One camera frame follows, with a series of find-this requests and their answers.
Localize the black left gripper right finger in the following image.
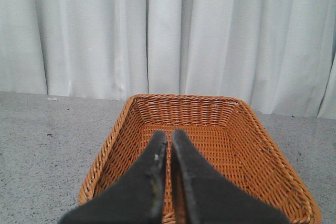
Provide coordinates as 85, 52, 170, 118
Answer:
172, 130, 289, 223

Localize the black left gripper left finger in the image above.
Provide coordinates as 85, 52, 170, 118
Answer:
60, 131, 167, 223

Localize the brown wicker basket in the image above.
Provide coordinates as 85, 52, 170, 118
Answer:
78, 94, 322, 223

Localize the white curtain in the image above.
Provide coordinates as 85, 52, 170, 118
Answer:
1, 0, 335, 119

